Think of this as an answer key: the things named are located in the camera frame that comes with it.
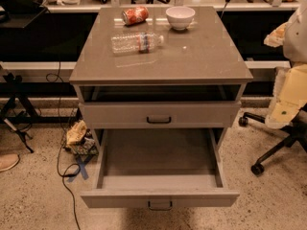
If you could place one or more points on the grey bottom drawer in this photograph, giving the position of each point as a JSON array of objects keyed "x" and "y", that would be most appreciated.
[{"x": 159, "y": 169}]

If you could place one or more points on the grey drawer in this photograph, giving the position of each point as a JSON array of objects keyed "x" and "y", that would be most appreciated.
[
  {"x": 159, "y": 169},
  {"x": 159, "y": 114}
]

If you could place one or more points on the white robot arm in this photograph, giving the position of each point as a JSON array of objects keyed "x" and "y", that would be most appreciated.
[{"x": 290, "y": 88}]

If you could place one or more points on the grey drawer cabinet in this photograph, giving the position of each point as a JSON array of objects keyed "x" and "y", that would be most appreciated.
[{"x": 198, "y": 64}]

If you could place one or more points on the closed grey upper drawer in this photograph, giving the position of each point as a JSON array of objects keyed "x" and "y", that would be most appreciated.
[{"x": 159, "y": 114}]

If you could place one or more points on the clear plastic water bottle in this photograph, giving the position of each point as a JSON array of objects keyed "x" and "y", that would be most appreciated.
[{"x": 142, "y": 42}]

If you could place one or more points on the blue tape cross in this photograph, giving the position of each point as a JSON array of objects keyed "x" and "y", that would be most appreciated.
[{"x": 82, "y": 161}]

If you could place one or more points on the white ceramic bowl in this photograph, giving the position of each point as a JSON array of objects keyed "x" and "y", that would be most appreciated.
[{"x": 180, "y": 17}]

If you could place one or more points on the crushed orange soda can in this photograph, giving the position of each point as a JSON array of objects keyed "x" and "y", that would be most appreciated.
[{"x": 135, "y": 15}]

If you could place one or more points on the black tripod stand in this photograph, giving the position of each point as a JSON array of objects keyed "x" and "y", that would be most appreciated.
[{"x": 19, "y": 110}]

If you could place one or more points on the tan shoe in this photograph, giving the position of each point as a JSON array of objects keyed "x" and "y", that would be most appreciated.
[{"x": 8, "y": 161}]

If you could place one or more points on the black desk at left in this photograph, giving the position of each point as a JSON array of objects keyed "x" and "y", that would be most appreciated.
[{"x": 19, "y": 13}]

